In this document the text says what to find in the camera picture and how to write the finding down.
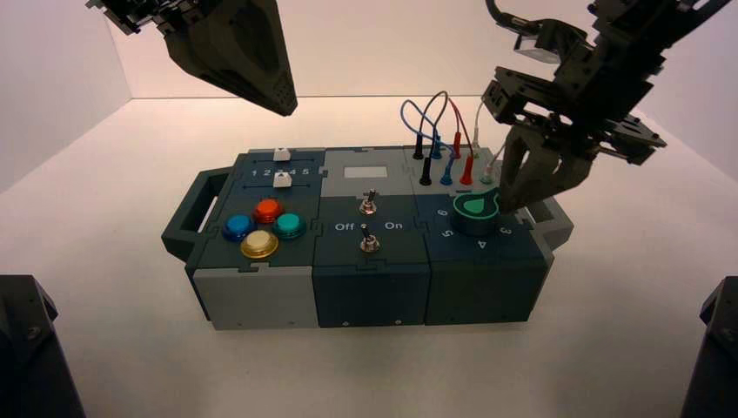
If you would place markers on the green rotary knob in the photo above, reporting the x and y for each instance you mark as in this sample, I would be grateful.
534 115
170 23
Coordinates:
474 218

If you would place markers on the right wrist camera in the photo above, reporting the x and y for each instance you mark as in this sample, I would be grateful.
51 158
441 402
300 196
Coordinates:
545 43

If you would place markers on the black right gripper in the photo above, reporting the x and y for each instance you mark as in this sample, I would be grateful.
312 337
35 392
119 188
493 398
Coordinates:
611 75

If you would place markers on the yellow round push button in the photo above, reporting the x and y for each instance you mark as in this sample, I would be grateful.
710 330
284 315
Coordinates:
259 244

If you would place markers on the grey display screen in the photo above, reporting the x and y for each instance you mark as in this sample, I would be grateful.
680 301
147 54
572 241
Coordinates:
365 172

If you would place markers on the teal round push button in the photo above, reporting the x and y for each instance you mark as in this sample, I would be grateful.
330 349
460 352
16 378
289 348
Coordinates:
289 224

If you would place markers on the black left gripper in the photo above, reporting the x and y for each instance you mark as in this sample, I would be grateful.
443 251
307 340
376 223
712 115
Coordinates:
130 12

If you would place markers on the orange round push button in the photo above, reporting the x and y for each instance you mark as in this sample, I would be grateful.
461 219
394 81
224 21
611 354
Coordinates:
268 210

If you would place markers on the dark green grey task box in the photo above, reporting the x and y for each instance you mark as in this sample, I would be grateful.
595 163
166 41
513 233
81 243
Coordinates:
369 294

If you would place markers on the white slider cap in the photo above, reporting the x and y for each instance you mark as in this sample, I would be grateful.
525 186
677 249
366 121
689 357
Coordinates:
281 154
281 180

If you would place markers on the blue round push button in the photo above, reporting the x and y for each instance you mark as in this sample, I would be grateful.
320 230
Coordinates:
238 227

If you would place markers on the metal toggle switch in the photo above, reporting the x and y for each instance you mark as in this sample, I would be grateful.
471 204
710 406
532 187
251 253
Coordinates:
368 241
368 203

